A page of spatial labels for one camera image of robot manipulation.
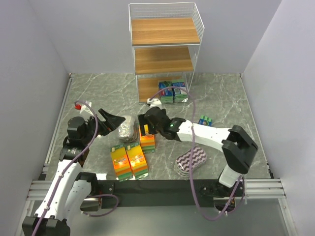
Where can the orange sponge pack left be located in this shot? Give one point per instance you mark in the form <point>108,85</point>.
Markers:
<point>121,163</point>

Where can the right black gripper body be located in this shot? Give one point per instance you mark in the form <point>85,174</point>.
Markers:
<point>145,120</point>

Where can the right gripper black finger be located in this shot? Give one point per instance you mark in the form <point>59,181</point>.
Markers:
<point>152,130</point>
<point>142,122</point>

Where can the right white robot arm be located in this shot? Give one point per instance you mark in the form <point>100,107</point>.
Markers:
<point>235,143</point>

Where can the purple wavy sponge pack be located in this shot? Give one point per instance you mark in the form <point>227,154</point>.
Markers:
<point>190,161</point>

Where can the green sponge pack right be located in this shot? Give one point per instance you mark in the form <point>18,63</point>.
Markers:
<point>204,120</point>

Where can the black front base bar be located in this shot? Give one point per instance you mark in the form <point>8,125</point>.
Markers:
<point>157,193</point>

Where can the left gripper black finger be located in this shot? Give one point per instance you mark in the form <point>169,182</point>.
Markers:
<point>113,122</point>
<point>104,114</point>

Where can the orange sponge pack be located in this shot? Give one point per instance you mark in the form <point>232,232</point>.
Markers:
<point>121,163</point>
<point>147,141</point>
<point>137,160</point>

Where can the silver mesh scrubber pack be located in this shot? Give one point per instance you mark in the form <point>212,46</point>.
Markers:
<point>128,130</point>

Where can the orange sponge pack right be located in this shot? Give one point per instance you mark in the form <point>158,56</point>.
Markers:
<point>137,160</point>

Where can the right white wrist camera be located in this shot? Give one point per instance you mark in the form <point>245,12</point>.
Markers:
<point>154,102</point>

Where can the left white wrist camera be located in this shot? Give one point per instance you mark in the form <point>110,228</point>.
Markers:
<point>85,109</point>

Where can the orange sponge pack upper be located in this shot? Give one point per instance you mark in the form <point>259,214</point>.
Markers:
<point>147,141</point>

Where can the aluminium frame rail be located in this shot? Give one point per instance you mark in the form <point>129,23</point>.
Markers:
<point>263,212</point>

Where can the blue green sponge pack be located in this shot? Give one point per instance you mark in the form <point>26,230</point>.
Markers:
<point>178,94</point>
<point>166,96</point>

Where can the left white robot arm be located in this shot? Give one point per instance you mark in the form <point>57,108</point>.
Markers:
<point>71,185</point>

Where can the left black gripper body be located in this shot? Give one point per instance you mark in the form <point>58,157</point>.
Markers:
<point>101,123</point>

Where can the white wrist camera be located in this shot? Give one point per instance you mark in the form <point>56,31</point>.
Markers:
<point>85,109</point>
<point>154,102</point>

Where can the white wire wooden shelf rack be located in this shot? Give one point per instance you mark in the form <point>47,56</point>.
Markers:
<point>166,40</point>

